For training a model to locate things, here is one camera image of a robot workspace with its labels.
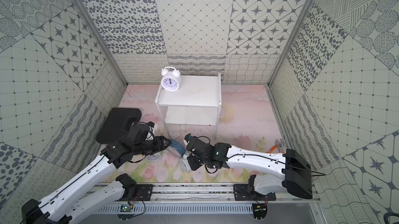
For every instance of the black plastic tool case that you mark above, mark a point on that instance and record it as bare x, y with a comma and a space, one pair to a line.
117, 124

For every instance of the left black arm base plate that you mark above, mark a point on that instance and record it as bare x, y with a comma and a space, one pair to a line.
139, 192

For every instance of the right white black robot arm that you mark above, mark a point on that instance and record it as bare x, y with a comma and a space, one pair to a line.
291, 170

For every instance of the white two-tier shelf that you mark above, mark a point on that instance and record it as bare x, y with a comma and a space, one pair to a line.
197, 102

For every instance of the orange handled pliers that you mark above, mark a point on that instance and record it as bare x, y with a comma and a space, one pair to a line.
278, 147

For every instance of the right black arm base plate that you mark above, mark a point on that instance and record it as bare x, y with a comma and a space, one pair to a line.
243, 192

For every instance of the white perforated cable duct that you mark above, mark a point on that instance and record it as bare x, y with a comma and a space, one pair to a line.
218, 208

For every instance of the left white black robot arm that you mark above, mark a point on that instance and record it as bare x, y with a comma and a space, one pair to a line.
68, 205

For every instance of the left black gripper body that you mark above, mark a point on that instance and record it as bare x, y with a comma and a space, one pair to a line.
157, 144

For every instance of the white twin-bell alarm clock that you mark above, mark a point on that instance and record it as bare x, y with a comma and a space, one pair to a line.
185, 165
171, 79
154, 157

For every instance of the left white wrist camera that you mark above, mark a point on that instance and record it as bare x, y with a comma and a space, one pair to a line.
154, 126

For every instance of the blue round alarm clock left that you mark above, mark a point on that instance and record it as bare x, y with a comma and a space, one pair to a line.
176, 149

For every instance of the aluminium mounting rail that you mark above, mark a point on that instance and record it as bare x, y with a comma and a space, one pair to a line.
203, 193

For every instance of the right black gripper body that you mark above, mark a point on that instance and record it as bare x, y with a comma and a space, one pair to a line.
195, 163

